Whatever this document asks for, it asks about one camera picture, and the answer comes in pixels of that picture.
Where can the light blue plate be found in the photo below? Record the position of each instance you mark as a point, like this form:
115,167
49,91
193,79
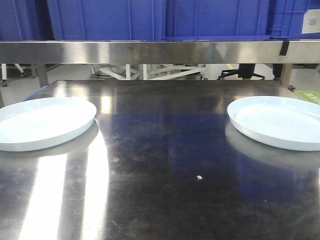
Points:
43,123
280,122

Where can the middle blue shelf crate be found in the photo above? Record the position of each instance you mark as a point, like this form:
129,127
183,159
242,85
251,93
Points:
216,20

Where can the blue shelf crate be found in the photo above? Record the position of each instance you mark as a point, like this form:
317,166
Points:
108,20
216,20
285,19

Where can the stainless steel shelf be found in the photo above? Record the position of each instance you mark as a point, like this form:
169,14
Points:
305,51

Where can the left blue shelf crate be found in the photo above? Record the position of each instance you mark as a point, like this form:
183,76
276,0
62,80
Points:
108,20

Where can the right blue shelf crate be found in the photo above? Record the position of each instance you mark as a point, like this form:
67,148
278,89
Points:
285,19

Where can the black office chair base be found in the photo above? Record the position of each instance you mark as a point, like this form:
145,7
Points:
244,71

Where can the black tape strip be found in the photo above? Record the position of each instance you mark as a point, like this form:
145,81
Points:
284,48

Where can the far left blue crate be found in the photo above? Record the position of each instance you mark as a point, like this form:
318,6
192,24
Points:
25,20

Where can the white paper label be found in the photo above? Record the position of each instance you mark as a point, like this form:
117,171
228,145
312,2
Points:
311,22

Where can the white metal frame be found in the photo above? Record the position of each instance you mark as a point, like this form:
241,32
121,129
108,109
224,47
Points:
127,72

